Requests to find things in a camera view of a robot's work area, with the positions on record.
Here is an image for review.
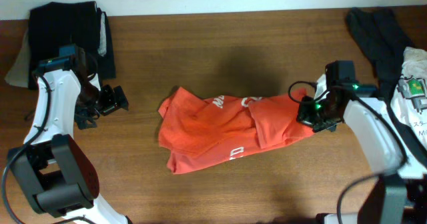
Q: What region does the orange red t-shirt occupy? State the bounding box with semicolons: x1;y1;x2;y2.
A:
158;87;314;174

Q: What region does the folded grey garment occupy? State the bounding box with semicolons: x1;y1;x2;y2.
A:
4;3;108;88

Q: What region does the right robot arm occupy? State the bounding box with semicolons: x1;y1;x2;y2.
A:
297;86;426;223

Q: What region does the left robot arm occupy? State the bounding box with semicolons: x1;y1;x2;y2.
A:
5;69;130;223

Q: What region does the white printed t-shirt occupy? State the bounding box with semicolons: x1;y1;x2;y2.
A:
391;47;426;148

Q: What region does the folded black garment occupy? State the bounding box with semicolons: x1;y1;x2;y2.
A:
27;1;117;91

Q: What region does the dark grey garment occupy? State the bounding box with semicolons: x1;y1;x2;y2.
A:
345;7;414;100

